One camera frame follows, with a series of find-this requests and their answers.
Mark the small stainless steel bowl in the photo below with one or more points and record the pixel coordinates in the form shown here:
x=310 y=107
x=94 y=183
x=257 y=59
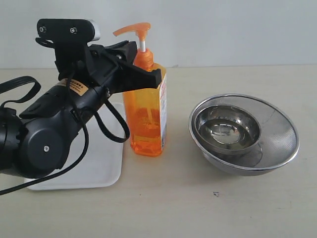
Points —
x=227 y=129

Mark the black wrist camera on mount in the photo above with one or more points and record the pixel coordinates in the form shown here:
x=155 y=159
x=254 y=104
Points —
x=69 y=38

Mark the white rectangular plastic tray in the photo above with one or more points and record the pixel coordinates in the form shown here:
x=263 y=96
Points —
x=101 y=166

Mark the steel mesh colander bowl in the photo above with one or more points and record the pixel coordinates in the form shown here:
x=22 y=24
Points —
x=278 y=145

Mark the orange pump soap bottle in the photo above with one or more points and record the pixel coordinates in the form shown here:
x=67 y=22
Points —
x=146 y=108

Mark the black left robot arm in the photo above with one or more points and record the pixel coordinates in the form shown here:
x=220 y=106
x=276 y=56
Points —
x=36 y=142

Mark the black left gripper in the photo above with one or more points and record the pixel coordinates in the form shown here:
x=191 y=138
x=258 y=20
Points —
x=92 y=65

